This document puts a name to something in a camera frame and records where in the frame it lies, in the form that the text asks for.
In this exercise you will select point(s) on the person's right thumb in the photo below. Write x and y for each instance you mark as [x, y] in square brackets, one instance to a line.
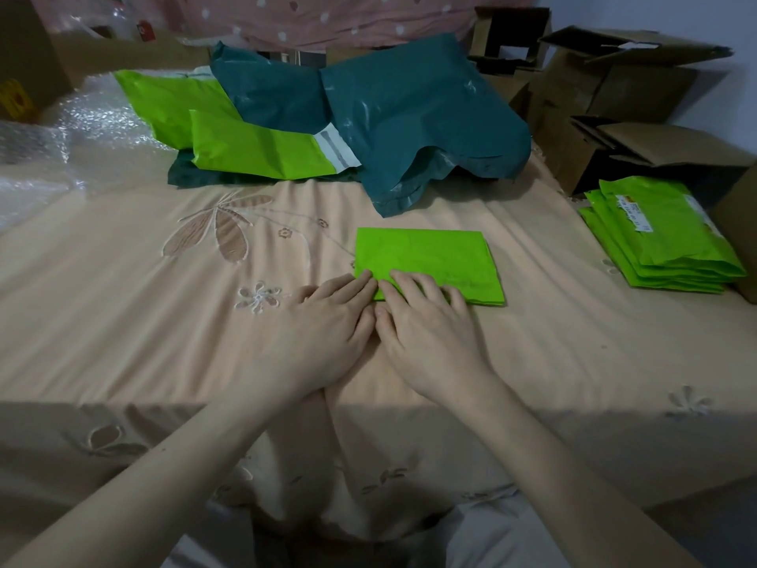
[384, 328]

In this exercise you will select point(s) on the person's left thumb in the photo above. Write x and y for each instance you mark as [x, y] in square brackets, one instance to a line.
[366, 324]

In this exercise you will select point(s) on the clear plastic bag red label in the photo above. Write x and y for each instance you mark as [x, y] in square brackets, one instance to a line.
[118, 20]

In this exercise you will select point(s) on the peach embroidered bed sheet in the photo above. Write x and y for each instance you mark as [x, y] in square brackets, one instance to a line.
[148, 325]

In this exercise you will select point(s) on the plain green mailer bag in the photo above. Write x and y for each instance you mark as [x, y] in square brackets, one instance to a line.
[165, 106]

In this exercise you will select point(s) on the green mailer bag white strip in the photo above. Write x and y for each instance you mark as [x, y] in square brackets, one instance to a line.
[260, 147]

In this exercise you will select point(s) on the small brown cardboard box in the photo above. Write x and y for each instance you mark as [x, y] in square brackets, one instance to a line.
[511, 91]

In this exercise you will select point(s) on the large teal mailer bag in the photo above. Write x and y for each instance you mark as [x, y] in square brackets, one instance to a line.
[414, 106]

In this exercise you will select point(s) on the person's right forearm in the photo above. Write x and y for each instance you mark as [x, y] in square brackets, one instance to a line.
[568, 479]

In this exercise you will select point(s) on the stack of green labelled packets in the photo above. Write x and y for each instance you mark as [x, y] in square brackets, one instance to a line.
[662, 236]

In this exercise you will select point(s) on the clear bubble wrap sheet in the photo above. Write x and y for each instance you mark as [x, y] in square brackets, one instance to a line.
[71, 147]

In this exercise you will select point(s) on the person's left little finger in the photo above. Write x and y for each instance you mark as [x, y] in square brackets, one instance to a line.
[304, 295]

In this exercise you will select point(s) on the person's left forearm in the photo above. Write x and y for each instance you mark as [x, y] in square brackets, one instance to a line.
[159, 473]

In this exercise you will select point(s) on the crumpled teal mailer bag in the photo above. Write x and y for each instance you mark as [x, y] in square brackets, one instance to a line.
[269, 91]

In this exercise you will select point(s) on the cardboard box with open flaps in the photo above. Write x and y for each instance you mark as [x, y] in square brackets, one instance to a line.
[621, 82]

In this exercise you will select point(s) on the open cardboard box dark inside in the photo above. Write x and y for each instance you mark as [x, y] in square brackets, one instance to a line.
[511, 38]

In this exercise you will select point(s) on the pink dotted cloth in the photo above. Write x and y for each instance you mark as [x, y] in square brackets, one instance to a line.
[331, 14]

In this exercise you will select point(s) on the person's left middle finger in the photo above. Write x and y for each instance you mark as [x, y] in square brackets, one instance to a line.
[349, 288]

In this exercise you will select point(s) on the low open cardboard box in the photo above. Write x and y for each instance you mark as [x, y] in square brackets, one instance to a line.
[668, 144]

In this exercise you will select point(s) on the person's right little finger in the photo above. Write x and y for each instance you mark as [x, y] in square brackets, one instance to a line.
[461, 304]

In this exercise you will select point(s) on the person's light grey garment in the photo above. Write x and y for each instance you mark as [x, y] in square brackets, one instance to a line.
[502, 532]

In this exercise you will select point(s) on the person's left hand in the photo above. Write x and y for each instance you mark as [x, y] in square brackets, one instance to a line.
[319, 343]

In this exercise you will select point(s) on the person's right middle finger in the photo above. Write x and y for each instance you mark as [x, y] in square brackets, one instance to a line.
[414, 289]

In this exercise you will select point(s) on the large brown cardboard box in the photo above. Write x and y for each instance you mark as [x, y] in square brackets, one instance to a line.
[41, 50]

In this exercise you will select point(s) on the person's right hand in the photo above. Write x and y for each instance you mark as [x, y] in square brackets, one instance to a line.
[434, 348]

